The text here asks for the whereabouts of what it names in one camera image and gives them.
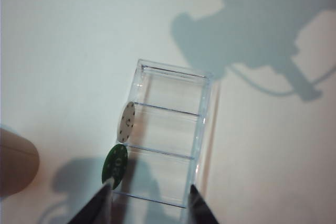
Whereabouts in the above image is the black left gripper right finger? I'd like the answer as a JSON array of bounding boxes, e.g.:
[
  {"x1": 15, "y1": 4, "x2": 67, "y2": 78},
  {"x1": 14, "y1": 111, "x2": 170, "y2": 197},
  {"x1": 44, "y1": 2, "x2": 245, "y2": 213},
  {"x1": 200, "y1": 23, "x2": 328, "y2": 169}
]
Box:
[{"x1": 187, "y1": 184, "x2": 220, "y2": 224}]

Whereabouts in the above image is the white poker chip 5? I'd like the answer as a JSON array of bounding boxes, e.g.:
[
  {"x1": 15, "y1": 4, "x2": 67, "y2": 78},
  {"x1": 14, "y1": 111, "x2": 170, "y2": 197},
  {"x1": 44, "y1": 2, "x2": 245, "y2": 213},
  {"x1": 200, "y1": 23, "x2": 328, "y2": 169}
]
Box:
[{"x1": 117, "y1": 101, "x2": 136, "y2": 143}]

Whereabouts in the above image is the tan paper cup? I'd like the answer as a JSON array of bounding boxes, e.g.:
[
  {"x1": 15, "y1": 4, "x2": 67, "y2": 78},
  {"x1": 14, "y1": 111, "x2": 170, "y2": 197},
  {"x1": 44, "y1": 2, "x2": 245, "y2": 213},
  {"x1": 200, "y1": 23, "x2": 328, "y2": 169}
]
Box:
[{"x1": 0, "y1": 124, "x2": 40, "y2": 197}]

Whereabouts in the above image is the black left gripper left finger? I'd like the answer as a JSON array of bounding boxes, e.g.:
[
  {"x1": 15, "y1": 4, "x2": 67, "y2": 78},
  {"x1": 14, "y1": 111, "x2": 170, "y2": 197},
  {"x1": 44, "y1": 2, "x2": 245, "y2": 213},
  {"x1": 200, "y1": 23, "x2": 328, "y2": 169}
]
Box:
[{"x1": 69, "y1": 178, "x2": 114, "y2": 224}]

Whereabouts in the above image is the clear plastic chip tray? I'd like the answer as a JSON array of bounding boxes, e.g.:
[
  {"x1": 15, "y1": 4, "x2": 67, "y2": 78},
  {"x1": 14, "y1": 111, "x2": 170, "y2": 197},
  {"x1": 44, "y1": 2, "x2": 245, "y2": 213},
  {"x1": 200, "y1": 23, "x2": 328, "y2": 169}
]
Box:
[{"x1": 111, "y1": 58, "x2": 221, "y2": 224}]

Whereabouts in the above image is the green poker chip 20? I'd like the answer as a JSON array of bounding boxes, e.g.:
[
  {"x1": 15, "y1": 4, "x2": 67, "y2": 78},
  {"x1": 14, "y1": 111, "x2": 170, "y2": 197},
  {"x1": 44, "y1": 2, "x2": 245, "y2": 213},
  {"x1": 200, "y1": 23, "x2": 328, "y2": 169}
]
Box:
[{"x1": 101, "y1": 144, "x2": 129, "y2": 190}]

